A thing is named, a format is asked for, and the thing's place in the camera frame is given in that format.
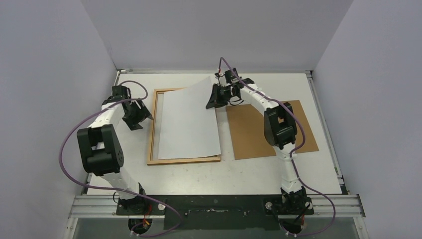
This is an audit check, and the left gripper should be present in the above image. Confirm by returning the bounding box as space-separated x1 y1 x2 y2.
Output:
123 99 152 130

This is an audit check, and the photo print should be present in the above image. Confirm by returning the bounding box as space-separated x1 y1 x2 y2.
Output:
158 77 221 159

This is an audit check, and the brown backing board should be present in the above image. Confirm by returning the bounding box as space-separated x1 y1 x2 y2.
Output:
225 100 319 160

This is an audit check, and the wooden picture frame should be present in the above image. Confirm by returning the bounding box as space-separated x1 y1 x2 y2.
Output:
146 88 221 166

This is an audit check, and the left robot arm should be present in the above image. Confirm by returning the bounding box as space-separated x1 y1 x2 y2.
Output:
77 85 153 215

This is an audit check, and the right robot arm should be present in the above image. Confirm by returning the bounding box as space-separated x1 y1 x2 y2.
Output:
206 68 314 216

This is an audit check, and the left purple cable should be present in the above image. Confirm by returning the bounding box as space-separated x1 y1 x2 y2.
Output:
58 80 184 239

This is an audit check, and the purple cable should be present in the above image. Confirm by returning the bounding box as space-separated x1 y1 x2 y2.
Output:
219 57 337 238
58 80 184 239

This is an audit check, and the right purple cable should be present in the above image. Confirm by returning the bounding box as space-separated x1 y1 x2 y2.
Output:
219 57 337 238

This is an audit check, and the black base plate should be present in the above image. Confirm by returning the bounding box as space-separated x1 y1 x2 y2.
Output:
116 194 314 231

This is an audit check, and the aluminium rail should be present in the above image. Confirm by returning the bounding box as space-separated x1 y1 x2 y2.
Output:
69 194 366 219

